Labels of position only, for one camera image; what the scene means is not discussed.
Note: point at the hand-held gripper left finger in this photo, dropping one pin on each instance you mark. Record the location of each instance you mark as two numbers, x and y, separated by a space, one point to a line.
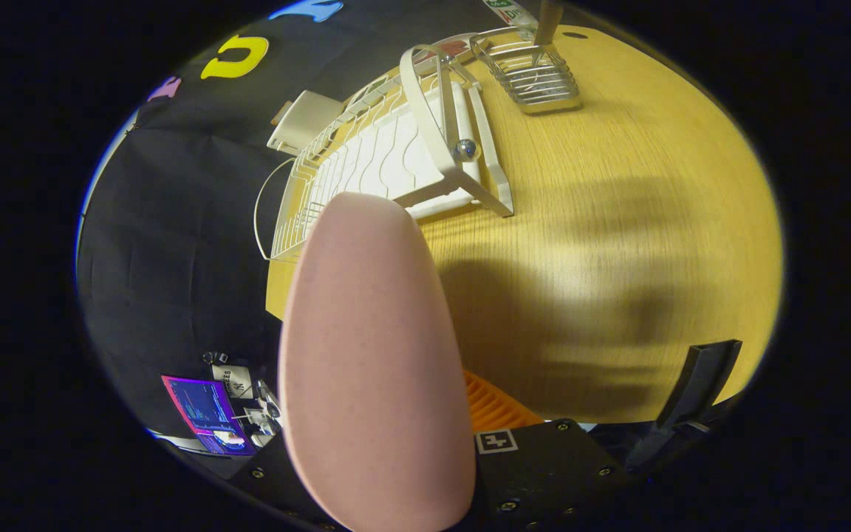
270 476

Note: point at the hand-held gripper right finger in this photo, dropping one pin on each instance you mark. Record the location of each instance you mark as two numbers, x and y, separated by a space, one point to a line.
544 473

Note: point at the pink plate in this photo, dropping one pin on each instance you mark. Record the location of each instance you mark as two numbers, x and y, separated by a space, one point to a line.
374 355

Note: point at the small white gadget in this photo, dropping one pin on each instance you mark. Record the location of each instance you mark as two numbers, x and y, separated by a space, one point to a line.
267 421

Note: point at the purple glowing screen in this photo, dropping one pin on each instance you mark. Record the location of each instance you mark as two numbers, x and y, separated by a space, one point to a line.
204 410

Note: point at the white printed tag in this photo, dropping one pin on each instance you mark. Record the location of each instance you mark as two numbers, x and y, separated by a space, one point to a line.
235 382

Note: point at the black backdrop cloth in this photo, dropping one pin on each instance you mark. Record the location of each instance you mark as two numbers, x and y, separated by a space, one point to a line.
174 222

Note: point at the white toaster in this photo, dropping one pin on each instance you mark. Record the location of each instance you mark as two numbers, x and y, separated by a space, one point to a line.
307 118

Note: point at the toast slice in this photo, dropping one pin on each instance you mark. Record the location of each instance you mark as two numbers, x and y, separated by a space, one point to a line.
283 113

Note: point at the red meat piece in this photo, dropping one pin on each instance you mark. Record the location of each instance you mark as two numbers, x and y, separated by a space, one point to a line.
453 49

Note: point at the black round table grommet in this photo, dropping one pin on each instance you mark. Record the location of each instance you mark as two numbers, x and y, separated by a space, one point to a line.
575 35

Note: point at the white drink bottle green label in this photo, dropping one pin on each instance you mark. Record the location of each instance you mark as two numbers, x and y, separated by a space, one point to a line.
510 11

